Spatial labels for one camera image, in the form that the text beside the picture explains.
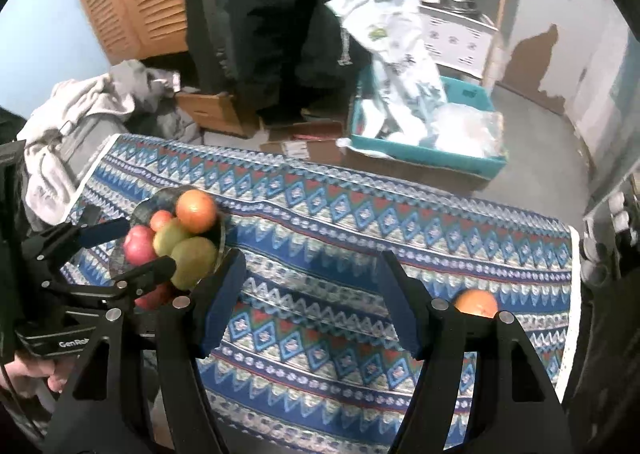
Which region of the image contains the person's left hand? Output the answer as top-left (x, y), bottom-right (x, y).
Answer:
top-left (0, 351), bottom-right (71, 397)

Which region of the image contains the blue patterned tablecloth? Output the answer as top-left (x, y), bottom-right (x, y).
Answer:
top-left (65, 133), bottom-right (581, 454)

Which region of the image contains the flat cardboard box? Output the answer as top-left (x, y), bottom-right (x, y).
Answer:
top-left (260, 119), bottom-right (353, 167)

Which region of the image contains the metal pot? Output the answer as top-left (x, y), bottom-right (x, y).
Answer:
top-left (422, 0), bottom-right (481, 15)

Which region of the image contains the dark clothing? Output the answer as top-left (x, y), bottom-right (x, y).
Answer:
top-left (184, 0), bottom-right (401, 127)

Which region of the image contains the glass plate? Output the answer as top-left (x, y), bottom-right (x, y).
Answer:
top-left (109, 187), bottom-right (227, 300)

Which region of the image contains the wooden shelf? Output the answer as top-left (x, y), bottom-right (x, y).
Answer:
top-left (391, 0), bottom-right (512, 90)

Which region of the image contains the green pear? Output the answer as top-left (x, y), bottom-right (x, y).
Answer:
top-left (152, 218), bottom-right (193, 257)

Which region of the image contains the yellow-green mango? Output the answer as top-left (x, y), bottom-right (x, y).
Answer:
top-left (170, 235), bottom-right (218, 290)

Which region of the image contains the white patterned box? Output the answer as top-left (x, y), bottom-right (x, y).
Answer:
top-left (419, 4), bottom-right (501, 78)

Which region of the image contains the white towel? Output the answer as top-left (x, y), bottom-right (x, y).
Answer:
top-left (17, 74), bottom-right (138, 227)

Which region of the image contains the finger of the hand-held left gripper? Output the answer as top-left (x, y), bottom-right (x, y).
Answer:
top-left (31, 218), bottom-right (132, 261)
top-left (47, 257), bottom-right (178, 309)

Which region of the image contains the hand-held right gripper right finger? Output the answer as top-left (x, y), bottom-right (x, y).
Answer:
top-left (377, 249), bottom-right (573, 454)

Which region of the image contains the red apple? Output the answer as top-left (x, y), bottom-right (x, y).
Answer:
top-left (123, 225), bottom-right (157, 266)
top-left (134, 281), bottom-right (173, 312)

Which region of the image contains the dark bulky object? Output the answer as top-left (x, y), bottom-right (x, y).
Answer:
top-left (560, 169), bottom-right (640, 440)

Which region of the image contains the large orange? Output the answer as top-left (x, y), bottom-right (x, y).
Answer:
top-left (175, 189), bottom-right (218, 234)

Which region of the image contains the teal box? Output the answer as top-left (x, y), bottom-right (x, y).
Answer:
top-left (336, 67), bottom-right (508, 180)

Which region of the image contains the small orange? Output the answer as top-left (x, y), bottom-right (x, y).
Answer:
top-left (453, 289), bottom-right (499, 319)
top-left (149, 209), bottom-right (174, 233)

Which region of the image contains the white printed plastic bag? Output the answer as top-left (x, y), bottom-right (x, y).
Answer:
top-left (325, 0), bottom-right (448, 140)

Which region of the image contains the clear plastic bag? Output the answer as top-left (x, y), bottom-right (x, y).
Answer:
top-left (430, 103), bottom-right (505, 159)

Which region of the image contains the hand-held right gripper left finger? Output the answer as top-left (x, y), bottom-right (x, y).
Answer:
top-left (42, 249), bottom-right (248, 454)

